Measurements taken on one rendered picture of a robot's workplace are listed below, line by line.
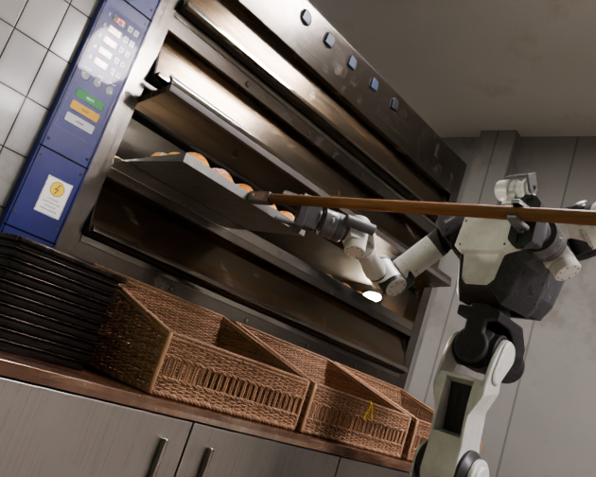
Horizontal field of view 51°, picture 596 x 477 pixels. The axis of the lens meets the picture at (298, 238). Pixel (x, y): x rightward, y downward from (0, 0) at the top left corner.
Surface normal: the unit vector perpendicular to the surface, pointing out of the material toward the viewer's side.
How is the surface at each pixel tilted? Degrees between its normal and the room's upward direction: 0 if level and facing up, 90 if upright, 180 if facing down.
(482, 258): 90
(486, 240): 90
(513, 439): 90
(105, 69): 90
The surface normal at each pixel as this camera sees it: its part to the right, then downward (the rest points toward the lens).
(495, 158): -0.58, -0.37
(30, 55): 0.71, 0.07
